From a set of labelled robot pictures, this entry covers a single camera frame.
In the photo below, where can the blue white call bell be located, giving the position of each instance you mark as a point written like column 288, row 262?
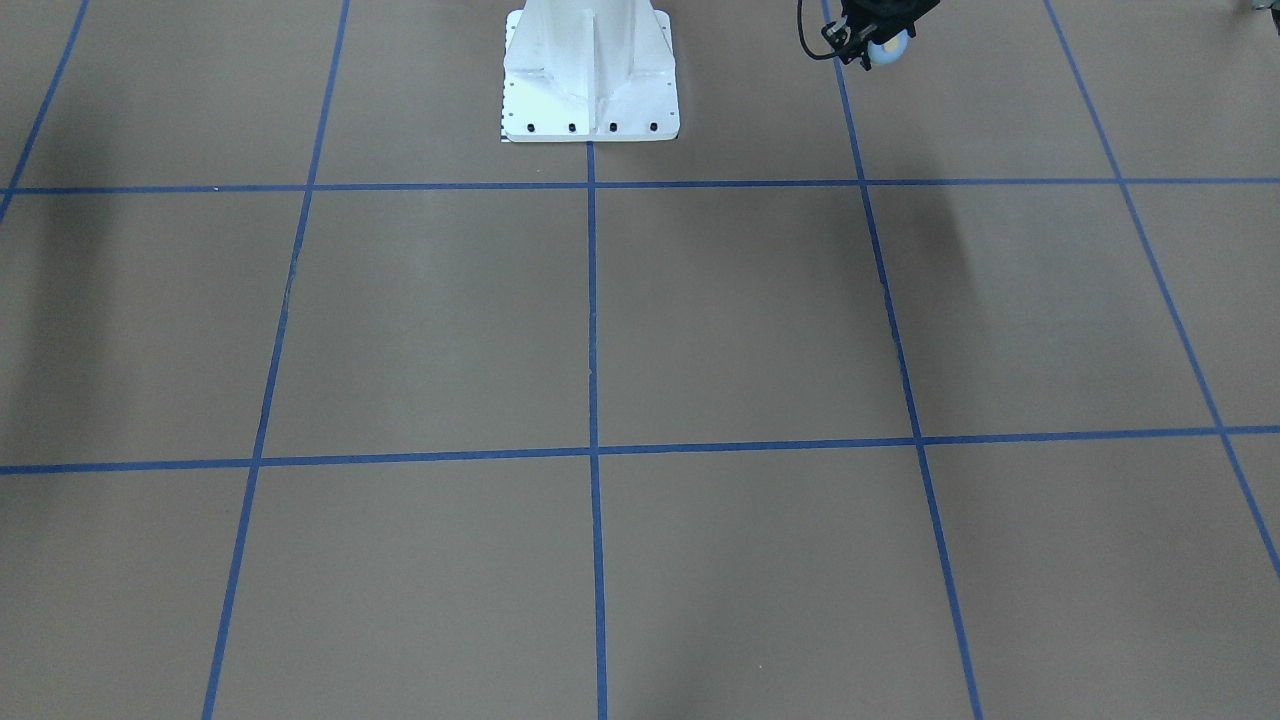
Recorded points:
column 886, row 53

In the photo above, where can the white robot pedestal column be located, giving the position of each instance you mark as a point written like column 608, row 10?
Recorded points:
column 589, row 72

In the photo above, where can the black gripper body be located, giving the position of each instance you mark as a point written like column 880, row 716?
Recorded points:
column 893, row 14

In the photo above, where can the brown paper table cover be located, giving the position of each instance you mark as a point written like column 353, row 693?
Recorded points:
column 942, row 391

